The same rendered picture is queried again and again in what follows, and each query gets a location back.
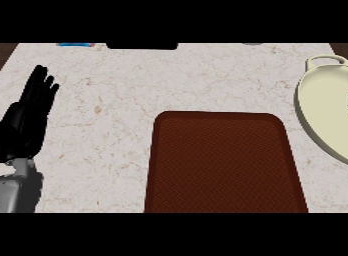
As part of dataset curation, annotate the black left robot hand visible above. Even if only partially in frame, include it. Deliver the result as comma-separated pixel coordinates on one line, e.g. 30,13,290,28
0,64,61,165

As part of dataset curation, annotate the brown rectangular tray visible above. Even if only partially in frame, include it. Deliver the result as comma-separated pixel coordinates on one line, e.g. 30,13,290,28
142,110,309,214

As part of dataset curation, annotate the blue flat object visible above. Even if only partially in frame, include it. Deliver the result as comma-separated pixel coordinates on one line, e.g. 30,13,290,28
55,42,97,48

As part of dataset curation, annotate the black appliance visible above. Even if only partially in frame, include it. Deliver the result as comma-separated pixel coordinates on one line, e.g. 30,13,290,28
104,42,179,51

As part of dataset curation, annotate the cream pot with handle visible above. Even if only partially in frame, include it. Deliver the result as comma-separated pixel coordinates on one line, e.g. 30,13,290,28
293,54,348,176

